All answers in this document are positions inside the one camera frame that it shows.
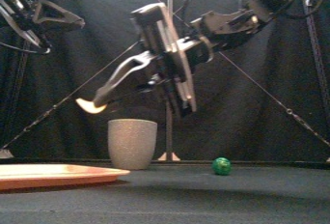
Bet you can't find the vertical metal frame pole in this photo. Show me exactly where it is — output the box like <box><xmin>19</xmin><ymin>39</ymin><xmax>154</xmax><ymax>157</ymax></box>
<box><xmin>157</xmin><ymin>0</ymin><xmax>182</xmax><ymax>162</ymax></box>

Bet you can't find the yellow orange chip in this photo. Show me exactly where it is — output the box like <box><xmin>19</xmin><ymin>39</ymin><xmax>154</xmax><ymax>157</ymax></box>
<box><xmin>75</xmin><ymin>97</ymin><xmax>110</xmax><ymax>115</ymax></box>

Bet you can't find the green toy ball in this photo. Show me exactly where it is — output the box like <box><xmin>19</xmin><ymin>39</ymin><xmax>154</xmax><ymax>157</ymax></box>
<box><xmin>210</xmin><ymin>156</ymin><xmax>234</xmax><ymax>177</ymax></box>

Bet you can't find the diagonal thin brace wire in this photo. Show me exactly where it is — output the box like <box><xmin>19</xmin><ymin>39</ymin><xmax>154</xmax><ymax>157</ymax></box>
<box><xmin>0</xmin><ymin>40</ymin><xmax>143</xmax><ymax>150</ymax></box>

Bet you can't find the grey speckled cup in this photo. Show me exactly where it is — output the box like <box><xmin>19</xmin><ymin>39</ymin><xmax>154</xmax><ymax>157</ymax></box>
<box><xmin>107</xmin><ymin>118</ymin><xmax>159</xmax><ymax>171</ymax></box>

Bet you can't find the pink plate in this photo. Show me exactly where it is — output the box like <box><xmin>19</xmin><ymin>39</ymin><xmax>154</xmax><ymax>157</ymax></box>
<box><xmin>0</xmin><ymin>163</ymin><xmax>131</xmax><ymax>191</ymax></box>

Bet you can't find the vertical side frame strut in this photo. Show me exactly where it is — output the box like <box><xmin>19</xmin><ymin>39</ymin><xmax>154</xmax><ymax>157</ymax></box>
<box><xmin>302</xmin><ymin>0</ymin><xmax>330</xmax><ymax>113</ymax></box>

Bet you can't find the black cloth backdrop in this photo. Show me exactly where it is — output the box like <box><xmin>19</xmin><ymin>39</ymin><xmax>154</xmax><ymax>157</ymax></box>
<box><xmin>0</xmin><ymin>0</ymin><xmax>330</xmax><ymax>164</ymax></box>

